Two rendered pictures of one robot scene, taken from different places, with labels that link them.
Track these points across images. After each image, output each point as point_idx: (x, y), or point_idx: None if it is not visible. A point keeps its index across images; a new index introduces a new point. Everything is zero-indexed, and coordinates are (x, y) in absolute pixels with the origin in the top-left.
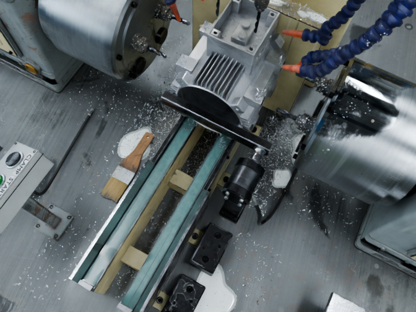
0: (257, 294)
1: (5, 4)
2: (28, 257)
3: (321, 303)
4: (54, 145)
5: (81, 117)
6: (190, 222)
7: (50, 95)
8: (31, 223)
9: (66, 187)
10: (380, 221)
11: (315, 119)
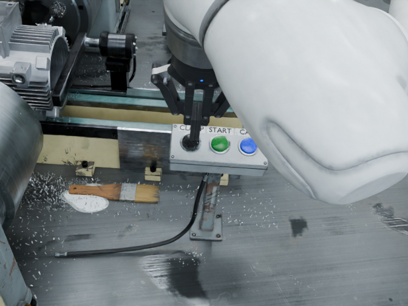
0: (178, 88)
1: None
2: (249, 229)
3: (164, 62)
4: (122, 272)
5: (71, 264)
6: (159, 90)
7: None
8: (219, 245)
9: (166, 234)
10: (104, 17)
11: (54, 1)
